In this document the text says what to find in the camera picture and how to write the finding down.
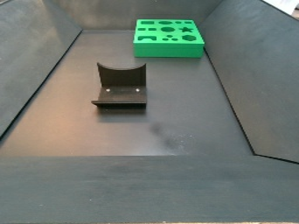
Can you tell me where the green shape board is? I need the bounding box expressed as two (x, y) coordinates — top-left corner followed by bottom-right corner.
(134, 19), (205, 58)

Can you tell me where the black curved holder bracket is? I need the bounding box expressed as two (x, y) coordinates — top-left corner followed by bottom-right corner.
(91, 63), (147, 107)

